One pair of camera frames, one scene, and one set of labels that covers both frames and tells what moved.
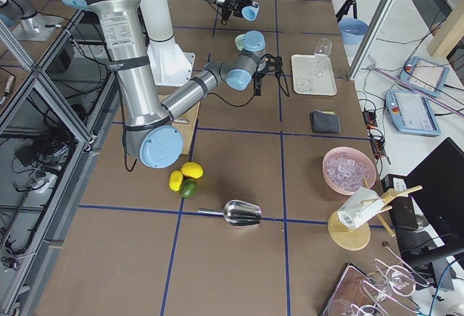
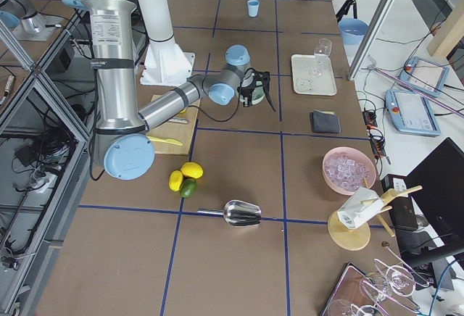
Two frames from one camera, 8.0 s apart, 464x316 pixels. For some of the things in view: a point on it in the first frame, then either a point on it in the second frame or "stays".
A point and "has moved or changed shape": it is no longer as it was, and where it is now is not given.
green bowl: (239, 42) → (257, 93)
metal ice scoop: (237, 213) stays
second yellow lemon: (192, 169) stays
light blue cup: (250, 12) has moved or changed shape
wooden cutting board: (185, 129) stays
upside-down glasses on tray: (382, 290) stays
